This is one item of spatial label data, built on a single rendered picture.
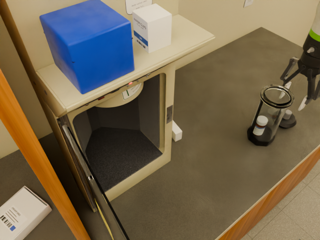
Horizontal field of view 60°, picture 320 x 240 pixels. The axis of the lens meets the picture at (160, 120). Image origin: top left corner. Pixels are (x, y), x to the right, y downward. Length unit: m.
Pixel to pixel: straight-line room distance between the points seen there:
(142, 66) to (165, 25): 0.08
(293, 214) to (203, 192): 1.24
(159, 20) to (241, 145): 0.73
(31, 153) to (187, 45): 0.33
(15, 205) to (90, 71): 0.67
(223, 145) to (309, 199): 1.25
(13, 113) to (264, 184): 0.84
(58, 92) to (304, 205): 1.97
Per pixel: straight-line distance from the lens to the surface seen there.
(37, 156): 0.51
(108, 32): 0.41
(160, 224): 0.92
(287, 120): 1.22
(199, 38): 0.56
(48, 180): 0.57
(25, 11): 0.48
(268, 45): 1.69
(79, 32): 0.41
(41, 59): 0.51
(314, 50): 1.00
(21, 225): 0.97
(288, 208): 2.16
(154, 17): 0.50
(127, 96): 0.69
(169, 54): 0.51
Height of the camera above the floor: 1.80
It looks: 48 degrees down
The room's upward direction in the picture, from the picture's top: straight up
